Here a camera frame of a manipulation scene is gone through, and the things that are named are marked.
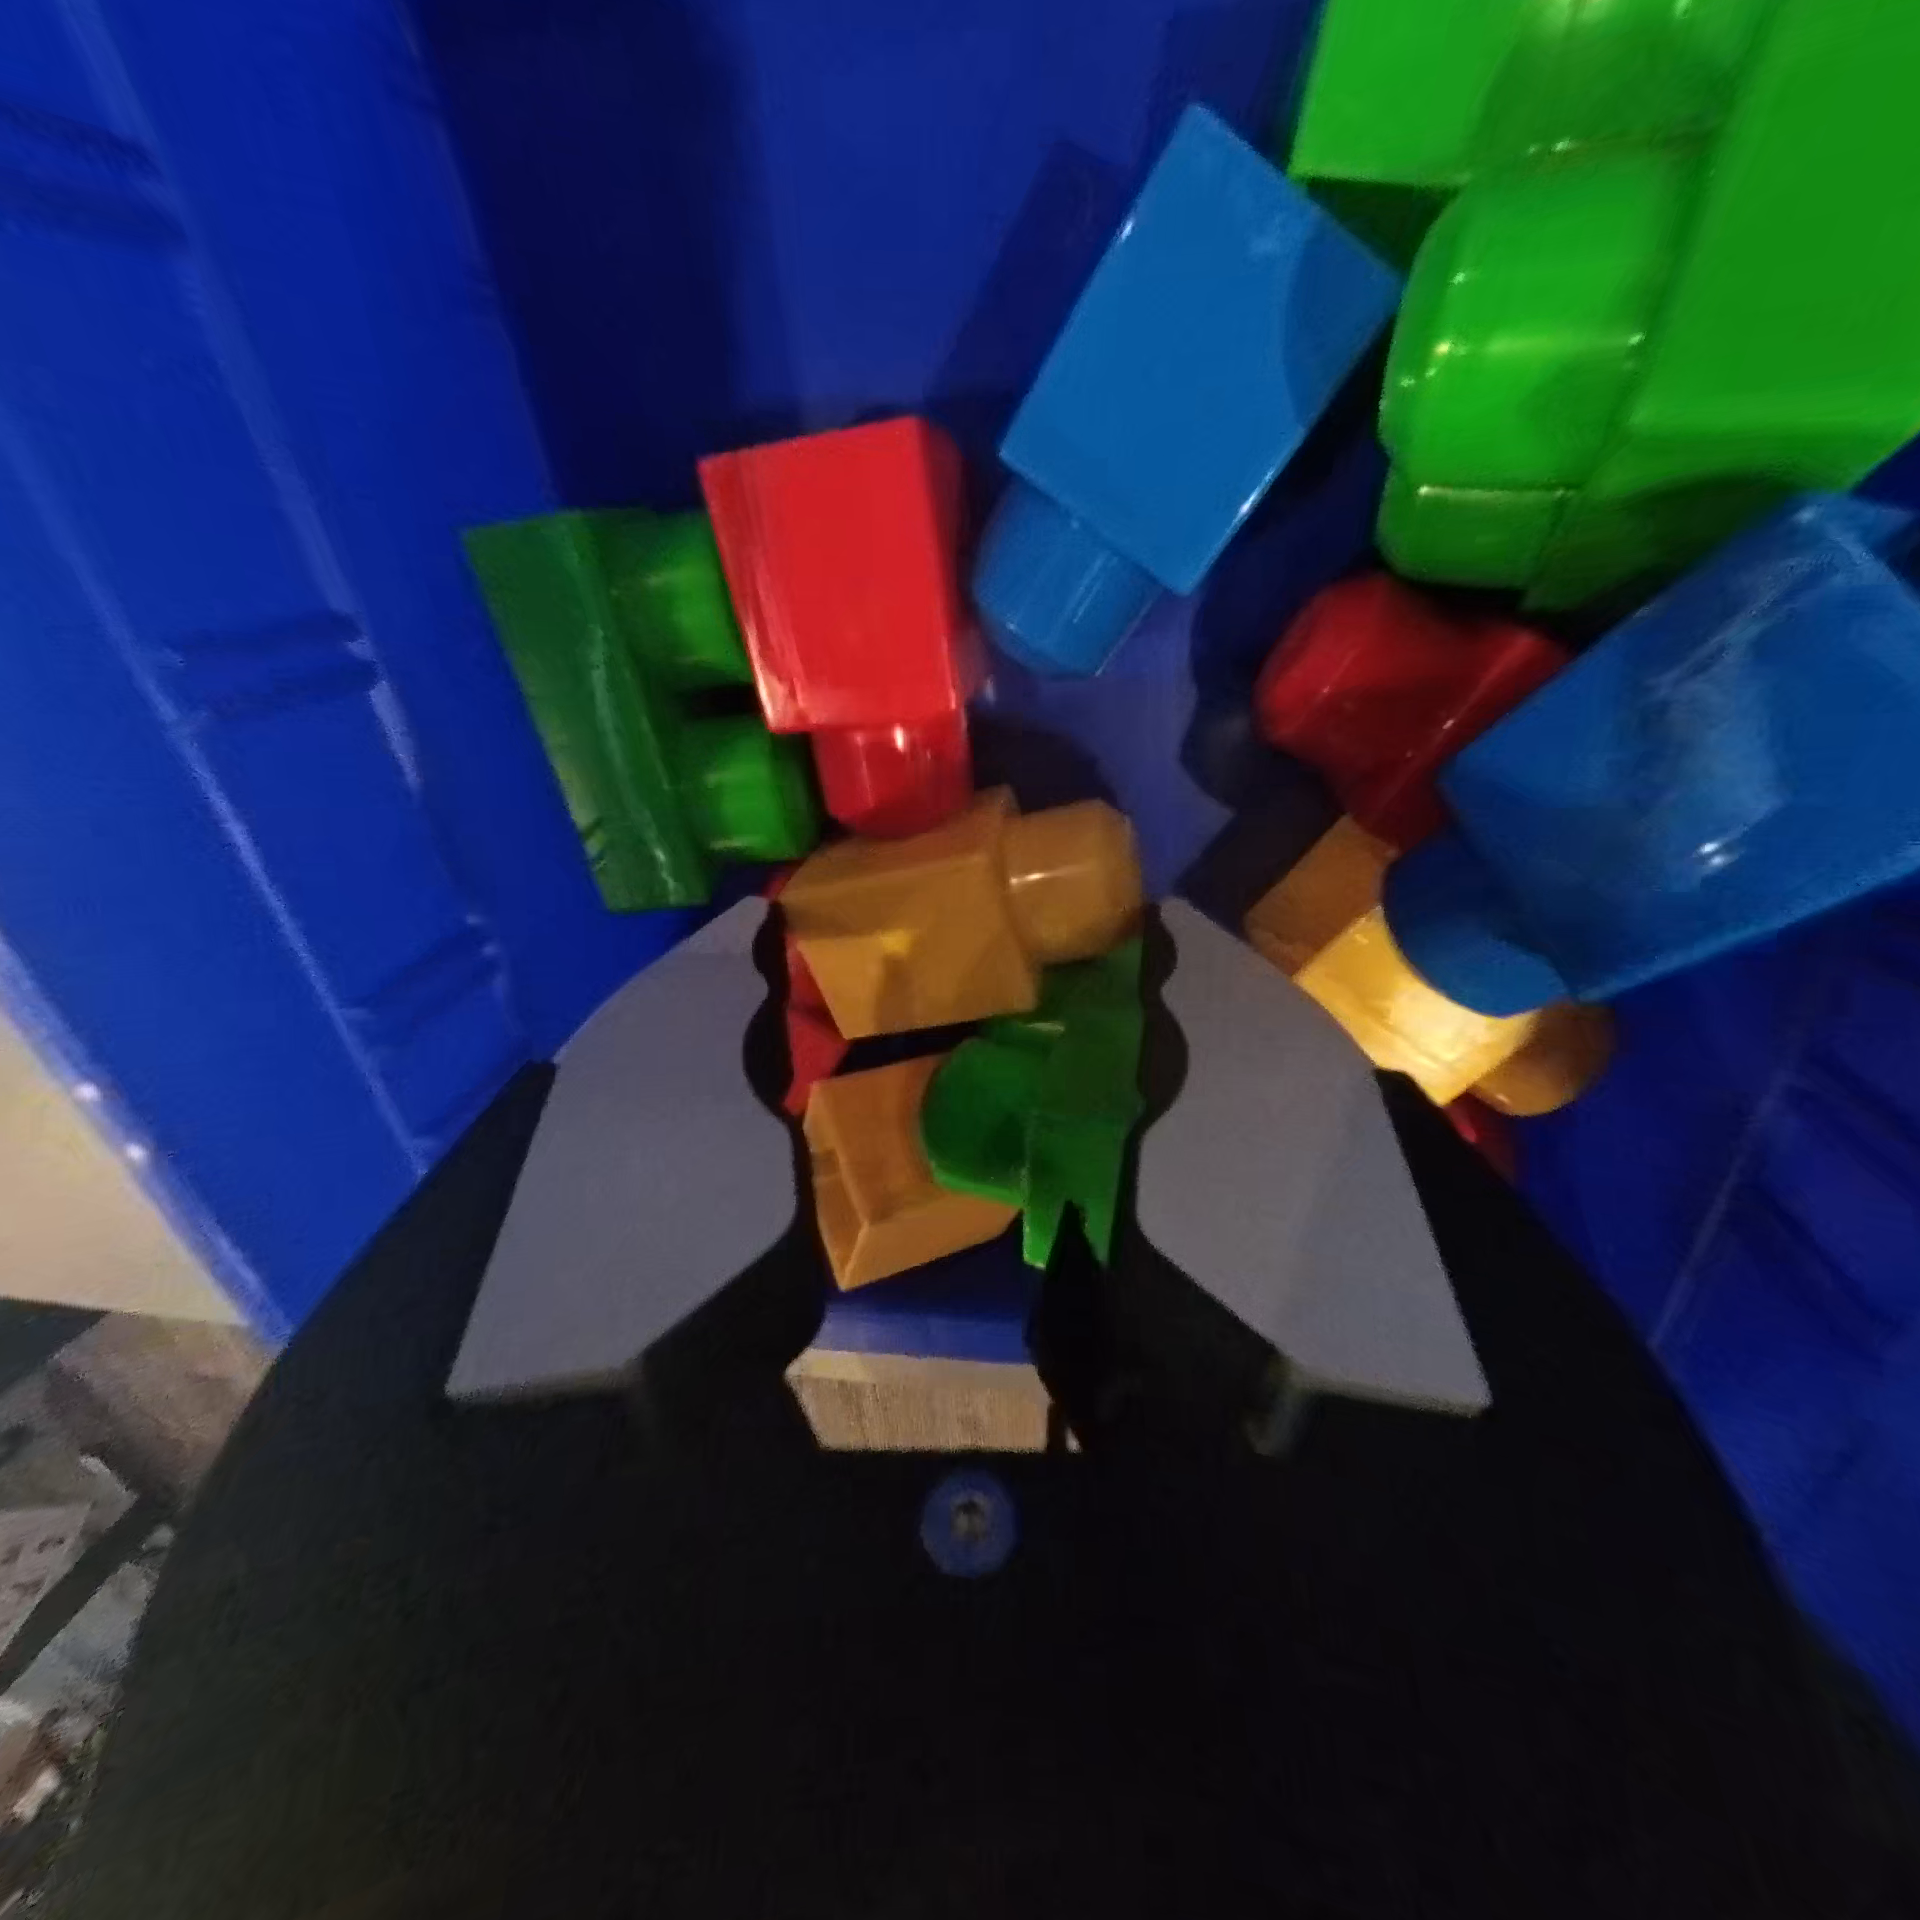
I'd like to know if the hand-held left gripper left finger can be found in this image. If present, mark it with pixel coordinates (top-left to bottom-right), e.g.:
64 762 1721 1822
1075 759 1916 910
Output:
446 896 823 1404

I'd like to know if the blue plastic bin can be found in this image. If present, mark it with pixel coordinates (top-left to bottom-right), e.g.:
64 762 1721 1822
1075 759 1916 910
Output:
0 0 1920 1771

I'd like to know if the pile of mixed toy blocks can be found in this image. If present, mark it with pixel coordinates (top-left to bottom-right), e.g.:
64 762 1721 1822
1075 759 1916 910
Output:
461 0 1920 1308

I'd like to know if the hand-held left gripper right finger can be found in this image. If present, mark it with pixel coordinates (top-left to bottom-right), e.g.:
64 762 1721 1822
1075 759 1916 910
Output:
1132 896 1497 1420

